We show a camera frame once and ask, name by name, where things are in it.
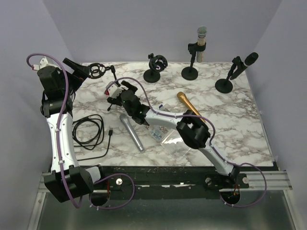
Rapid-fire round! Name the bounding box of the tripod shock mount stand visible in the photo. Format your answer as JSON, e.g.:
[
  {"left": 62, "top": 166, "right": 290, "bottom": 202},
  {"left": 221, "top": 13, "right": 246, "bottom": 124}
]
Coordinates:
[{"left": 89, "top": 63, "right": 117, "bottom": 111}]

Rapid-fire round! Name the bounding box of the silver microphone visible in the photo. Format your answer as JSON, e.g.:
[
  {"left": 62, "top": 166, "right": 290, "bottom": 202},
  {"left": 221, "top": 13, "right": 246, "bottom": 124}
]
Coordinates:
[{"left": 119, "top": 114, "right": 144, "bottom": 152}]

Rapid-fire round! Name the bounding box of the round base shock mount stand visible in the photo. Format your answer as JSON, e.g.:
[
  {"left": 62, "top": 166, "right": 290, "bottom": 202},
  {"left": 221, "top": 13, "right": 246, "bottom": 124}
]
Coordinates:
[{"left": 143, "top": 53, "right": 168, "bottom": 83}]

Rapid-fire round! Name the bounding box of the gold microphone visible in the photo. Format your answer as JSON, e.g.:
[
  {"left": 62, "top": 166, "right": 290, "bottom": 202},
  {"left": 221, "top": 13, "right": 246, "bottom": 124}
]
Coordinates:
[{"left": 177, "top": 92, "right": 200, "bottom": 116}]

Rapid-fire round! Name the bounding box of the round base clip stand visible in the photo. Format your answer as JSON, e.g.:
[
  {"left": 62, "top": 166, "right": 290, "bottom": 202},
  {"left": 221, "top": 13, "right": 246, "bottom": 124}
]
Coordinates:
[
  {"left": 215, "top": 56, "right": 246, "bottom": 94},
  {"left": 181, "top": 42, "right": 206, "bottom": 81}
]

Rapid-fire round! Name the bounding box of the glitter microphone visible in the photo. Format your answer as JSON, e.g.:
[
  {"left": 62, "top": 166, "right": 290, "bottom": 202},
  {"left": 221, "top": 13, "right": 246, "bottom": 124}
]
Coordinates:
[{"left": 196, "top": 26, "right": 207, "bottom": 63}]

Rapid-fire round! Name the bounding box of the black microphone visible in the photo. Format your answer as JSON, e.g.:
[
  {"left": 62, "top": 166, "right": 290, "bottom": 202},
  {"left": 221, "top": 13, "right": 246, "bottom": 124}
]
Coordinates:
[{"left": 242, "top": 52, "right": 259, "bottom": 70}]

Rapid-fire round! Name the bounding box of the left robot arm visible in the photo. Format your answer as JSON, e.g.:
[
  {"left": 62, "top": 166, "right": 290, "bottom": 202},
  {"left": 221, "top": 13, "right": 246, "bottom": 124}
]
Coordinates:
[{"left": 35, "top": 56, "right": 106, "bottom": 203}]

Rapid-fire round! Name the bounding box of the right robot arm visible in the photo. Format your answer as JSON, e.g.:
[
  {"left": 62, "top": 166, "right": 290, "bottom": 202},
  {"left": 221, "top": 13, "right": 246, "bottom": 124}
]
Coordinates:
[{"left": 105, "top": 78, "right": 239, "bottom": 188}]

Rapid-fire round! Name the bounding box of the clear plastic screw organizer box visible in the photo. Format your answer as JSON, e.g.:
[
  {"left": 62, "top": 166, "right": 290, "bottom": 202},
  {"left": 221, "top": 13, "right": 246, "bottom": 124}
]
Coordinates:
[{"left": 143, "top": 103, "right": 203, "bottom": 151}]

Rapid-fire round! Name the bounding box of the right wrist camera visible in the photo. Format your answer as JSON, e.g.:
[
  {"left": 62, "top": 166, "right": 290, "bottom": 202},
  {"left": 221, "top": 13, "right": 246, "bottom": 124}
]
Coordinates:
[{"left": 105, "top": 82, "right": 124, "bottom": 98}]

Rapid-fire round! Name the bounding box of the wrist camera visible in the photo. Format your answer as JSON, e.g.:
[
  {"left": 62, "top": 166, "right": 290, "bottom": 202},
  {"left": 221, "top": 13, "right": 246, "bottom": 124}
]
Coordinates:
[
  {"left": 105, "top": 82, "right": 124, "bottom": 98},
  {"left": 32, "top": 56, "right": 58, "bottom": 71}
]

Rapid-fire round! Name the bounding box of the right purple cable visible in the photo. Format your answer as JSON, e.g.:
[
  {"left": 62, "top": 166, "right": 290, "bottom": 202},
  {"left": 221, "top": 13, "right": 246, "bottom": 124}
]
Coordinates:
[{"left": 112, "top": 77, "right": 268, "bottom": 208}]

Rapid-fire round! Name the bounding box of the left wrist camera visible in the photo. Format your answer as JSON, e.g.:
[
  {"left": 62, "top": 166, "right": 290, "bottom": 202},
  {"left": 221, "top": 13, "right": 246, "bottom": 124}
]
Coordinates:
[{"left": 32, "top": 56, "right": 58, "bottom": 71}]

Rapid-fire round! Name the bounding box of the black usb cable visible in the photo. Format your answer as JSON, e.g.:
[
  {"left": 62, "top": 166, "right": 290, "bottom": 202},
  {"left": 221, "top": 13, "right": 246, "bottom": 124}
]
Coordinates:
[{"left": 71, "top": 114, "right": 114, "bottom": 161}]

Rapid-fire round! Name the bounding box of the aluminium mounting rail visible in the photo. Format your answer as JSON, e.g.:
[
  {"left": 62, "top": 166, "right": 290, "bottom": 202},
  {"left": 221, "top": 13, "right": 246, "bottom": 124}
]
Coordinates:
[{"left": 39, "top": 170, "right": 293, "bottom": 194}]

